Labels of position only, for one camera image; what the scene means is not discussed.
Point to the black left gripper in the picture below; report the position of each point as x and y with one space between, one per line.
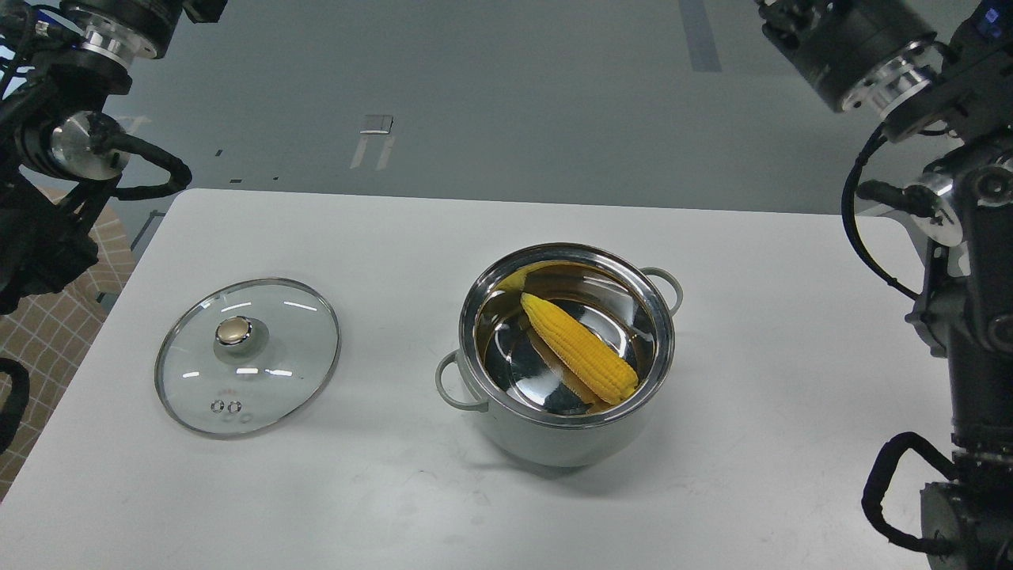
146 26

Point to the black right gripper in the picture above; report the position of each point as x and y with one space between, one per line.
852 53

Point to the glass pot lid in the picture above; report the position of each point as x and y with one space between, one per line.
247 357

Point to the yellow corn cob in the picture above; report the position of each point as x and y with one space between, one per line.
594 363

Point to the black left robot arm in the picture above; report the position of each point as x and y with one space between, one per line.
63 158

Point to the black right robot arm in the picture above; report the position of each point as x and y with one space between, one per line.
942 155

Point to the grey steel pot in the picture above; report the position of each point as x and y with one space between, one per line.
521 395

